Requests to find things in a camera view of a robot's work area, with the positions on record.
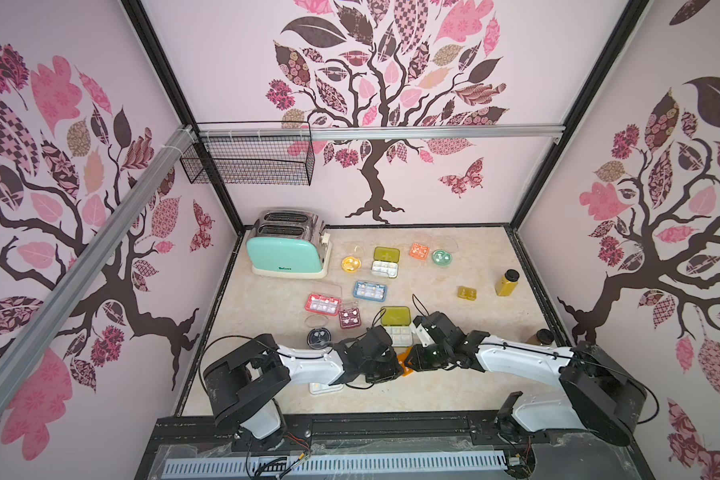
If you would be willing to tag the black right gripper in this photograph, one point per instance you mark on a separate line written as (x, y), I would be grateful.
(424, 352)

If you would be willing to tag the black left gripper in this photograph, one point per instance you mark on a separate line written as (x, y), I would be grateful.
(393, 372)

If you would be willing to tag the orange small pillbox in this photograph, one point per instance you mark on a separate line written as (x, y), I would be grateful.
(402, 358)

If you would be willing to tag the green lid white pillbox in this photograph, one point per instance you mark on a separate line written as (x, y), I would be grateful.
(396, 321)

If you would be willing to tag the yellow small pillbox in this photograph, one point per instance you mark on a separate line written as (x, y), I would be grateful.
(467, 293)

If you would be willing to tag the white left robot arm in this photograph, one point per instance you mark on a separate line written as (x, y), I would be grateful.
(241, 385)

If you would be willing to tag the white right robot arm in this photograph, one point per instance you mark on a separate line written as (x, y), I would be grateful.
(590, 390)

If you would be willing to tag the magenta small pillbox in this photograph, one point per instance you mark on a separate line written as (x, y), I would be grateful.
(349, 315)

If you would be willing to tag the dark round pillbox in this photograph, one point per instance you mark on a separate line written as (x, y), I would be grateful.
(319, 336)

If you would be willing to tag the blue rectangular pillbox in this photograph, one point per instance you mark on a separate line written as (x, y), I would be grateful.
(370, 291)

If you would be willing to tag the clear white pillbox front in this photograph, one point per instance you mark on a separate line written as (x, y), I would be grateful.
(317, 389)

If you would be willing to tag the red rectangular pillbox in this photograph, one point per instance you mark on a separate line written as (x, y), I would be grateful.
(324, 299)

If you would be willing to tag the yellow bottle black cap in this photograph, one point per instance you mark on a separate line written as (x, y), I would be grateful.
(507, 283)

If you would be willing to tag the green round pillbox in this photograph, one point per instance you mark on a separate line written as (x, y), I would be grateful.
(443, 252)

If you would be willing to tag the brown bottle black cap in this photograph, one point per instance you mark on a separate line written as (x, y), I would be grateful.
(542, 337)

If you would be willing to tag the yellow round pillbox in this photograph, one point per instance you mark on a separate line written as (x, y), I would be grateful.
(353, 258)

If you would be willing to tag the olive lid pillbox back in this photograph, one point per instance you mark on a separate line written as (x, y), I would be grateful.
(385, 262)

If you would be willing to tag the mint green toaster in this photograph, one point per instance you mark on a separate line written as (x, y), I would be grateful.
(288, 243)

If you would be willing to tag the white slotted cable duct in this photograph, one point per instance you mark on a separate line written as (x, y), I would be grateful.
(322, 466)

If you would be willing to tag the aluminium rail back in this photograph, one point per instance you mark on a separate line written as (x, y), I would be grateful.
(439, 132)

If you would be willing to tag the aluminium rail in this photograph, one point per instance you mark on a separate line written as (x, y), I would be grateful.
(30, 344)
(439, 132)

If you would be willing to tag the black wire basket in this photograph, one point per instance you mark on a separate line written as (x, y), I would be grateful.
(278, 153)

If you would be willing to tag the aluminium rail left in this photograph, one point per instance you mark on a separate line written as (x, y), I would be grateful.
(30, 344)

